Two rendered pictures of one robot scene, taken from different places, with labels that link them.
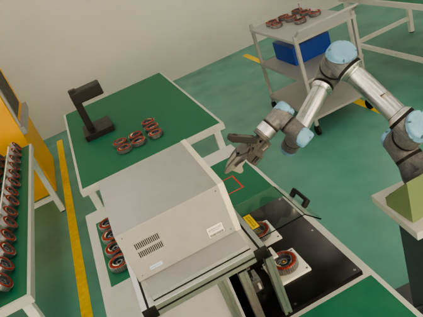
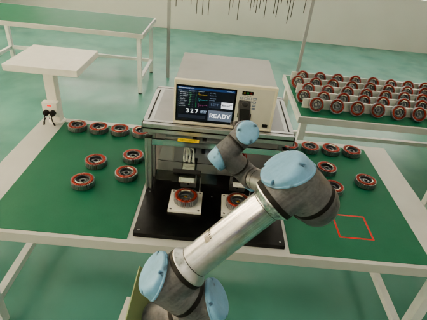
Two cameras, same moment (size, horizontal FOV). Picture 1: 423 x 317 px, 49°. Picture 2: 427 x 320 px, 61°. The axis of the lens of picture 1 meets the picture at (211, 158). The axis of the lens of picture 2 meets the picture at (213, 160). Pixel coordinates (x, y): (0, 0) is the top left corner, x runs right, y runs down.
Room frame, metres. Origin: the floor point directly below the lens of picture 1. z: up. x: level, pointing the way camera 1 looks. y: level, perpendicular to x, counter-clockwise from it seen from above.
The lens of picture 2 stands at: (1.72, -1.38, 1.86)
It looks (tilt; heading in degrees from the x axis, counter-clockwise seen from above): 33 degrees down; 99
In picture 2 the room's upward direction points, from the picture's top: 6 degrees clockwise
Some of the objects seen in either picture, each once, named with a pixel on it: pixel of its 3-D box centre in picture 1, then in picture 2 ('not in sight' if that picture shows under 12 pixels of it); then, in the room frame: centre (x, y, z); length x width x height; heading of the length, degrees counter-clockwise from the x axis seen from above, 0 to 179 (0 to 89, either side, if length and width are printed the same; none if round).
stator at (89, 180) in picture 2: not in sight; (82, 181); (0.88, -0.12, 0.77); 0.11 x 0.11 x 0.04
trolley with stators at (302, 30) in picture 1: (309, 63); not in sight; (4.09, -1.19, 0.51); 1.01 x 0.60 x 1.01; 11
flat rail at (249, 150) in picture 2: not in sight; (216, 146); (1.50, 0.00, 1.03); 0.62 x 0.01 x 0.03; 11
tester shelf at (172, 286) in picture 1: (177, 230); (219, 112); (1.46, 0.22, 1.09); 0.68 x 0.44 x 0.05; 11
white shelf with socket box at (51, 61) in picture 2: not in sight; (59, 96); (0.52, 0.31, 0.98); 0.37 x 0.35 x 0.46; 11
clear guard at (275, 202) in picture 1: (265, 217); (190, 154); (1.40, -0.11, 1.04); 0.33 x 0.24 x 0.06; 101
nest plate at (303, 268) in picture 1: (285, 266); (185, 201); (1.40, -0.12, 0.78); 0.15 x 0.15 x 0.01; 11
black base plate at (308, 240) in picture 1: (269, 255); (211, 204); (1.51, -0.08, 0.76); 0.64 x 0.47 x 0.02; 11
